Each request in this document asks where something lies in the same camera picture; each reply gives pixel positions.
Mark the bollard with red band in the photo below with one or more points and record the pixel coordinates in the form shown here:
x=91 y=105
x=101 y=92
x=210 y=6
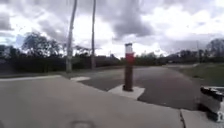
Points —
x=128 y=70

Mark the thin tall pole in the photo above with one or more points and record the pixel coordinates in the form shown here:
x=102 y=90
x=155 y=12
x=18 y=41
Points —
x=93 y=36

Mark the pale concrete pad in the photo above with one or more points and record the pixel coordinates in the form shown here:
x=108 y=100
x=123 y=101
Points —
x=133 y=94

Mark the pale tall pole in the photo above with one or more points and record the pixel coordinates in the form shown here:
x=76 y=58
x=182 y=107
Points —
x=69 y=43

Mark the dark asphalt road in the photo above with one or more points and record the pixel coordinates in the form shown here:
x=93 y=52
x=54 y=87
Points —
x=166 y=85

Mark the grey concrete pavement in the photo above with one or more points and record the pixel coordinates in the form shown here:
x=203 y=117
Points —
x=66 y=103

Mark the round manhole cover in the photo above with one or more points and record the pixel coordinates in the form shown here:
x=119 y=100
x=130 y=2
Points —
x=82 y=124

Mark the row of dark trees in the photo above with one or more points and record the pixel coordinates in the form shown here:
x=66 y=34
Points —
x=36 y=53

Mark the green grass verge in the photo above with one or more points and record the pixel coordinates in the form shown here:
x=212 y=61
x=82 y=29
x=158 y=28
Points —
x=210 y=71

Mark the black and white object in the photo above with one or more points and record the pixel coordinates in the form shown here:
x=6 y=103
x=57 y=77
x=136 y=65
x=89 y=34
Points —
x=211 y=101

